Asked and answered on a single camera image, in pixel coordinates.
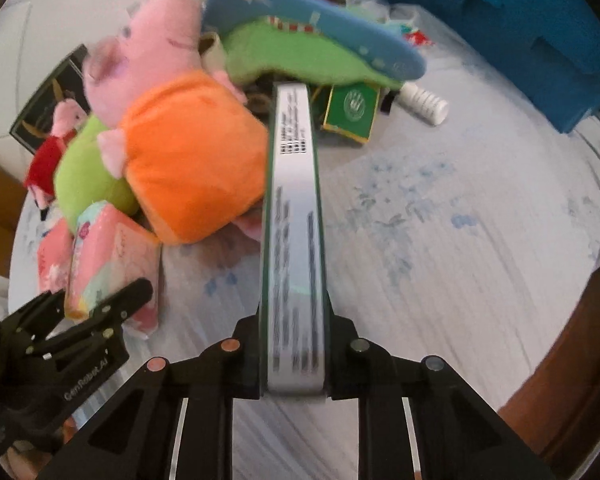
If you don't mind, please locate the green orange medicine box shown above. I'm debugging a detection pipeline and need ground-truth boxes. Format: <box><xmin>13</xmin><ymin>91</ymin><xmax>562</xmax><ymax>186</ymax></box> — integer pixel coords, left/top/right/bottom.
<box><xmin>259</xmin><ymin>82</ymin><xmax>328</xmax><ymax>396</ymax></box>

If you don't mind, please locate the pink tissue pack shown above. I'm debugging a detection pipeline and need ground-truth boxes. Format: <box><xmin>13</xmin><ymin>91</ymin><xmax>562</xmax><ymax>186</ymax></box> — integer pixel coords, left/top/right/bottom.
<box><xmin>65</xmin><ymin>200</ymin><xmax>161</xmax><ymax>339</ymax></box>

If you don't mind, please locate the pink pig plush orange dress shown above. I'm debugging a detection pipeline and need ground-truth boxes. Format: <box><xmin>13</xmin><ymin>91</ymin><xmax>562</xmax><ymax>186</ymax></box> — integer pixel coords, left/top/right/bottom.
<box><xmin>83</xmin><ymin>0</ymin><xmax>268</xmax><ymax>245</ymax></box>

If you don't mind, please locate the pink pig plush red dress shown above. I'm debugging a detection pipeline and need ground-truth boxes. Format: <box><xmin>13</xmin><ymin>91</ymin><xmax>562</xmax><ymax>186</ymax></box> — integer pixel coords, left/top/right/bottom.
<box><xmin>24</xmin><ymin>99</ymin><xmax>87</xmax><ymax>220</ymax></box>

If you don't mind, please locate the black gold-print box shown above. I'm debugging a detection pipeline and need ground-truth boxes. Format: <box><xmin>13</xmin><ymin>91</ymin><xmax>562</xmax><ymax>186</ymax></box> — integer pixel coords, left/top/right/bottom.
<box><xmin>9</xmin><ymin>44</ymin><xmax>90</xmax><ymax>155</ymax></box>

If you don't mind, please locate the white plastic bottle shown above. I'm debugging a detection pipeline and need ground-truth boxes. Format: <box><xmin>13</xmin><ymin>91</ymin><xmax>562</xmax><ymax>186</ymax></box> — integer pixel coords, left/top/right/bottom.
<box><xmin>396</xmin><ymin>81</ymin><xmax>449</xmax><ymax>126</ymax></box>

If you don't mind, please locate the green plush toy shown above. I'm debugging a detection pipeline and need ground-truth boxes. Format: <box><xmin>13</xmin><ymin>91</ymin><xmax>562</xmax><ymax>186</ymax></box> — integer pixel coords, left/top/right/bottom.
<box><xmin>222</xmin><ymin>15</ymin><xmax>404</xmax><ymax>90</ymax></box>

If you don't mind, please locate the small green square box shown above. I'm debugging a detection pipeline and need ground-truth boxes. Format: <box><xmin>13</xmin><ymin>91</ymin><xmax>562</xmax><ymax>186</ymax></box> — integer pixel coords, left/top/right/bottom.
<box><xmin>322</xmin><ymin>82</ymin><xmax>380</xmax><ymax>144</ymax></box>

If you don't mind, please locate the red white toothpaste box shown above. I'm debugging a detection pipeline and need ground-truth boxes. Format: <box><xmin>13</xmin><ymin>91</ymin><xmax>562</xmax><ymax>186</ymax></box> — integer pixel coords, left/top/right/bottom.
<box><xmin>384</xmin><ymin>20</ymin><xmax>434</xmax><ymax>48</ymax></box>

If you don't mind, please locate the blue plastic storage crate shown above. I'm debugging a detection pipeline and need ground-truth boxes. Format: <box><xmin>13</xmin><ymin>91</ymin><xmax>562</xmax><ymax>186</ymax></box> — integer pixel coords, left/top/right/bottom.
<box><xmin>349</xmin><ymin>0</ymin><xmax>600</xmax><ymax>136</ymax></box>

